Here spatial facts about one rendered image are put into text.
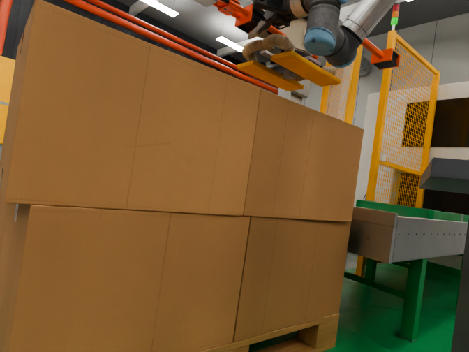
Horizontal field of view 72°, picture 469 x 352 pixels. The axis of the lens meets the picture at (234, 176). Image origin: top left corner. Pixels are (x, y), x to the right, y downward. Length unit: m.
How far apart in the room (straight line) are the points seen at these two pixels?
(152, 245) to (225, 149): 0.33
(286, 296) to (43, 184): 0.87
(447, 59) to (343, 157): 10.25
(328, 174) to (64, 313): 0.96
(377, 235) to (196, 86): 1.00
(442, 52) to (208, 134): 10.95
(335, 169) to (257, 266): 0.50
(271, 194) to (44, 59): 0.72
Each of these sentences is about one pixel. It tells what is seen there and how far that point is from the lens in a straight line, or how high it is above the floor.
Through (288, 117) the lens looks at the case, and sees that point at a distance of 1.11.
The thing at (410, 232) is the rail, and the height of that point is 0.53.
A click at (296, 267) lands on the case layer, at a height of 0.37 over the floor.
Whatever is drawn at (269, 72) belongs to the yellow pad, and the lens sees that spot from 1.42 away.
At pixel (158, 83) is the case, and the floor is 0.86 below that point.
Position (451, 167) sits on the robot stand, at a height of 0.73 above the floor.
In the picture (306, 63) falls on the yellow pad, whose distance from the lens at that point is 1.29.
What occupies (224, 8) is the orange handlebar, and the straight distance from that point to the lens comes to 1.24.
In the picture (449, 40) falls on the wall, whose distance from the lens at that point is 11.73.
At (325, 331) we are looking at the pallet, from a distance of 1.52.
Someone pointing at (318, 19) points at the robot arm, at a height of 1.14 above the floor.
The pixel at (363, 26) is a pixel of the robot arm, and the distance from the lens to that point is 1.16.
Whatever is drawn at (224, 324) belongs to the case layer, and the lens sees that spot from 1.08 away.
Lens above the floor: 0.65
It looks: 1 degrees up
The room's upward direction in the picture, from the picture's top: 8 degrees clockwise
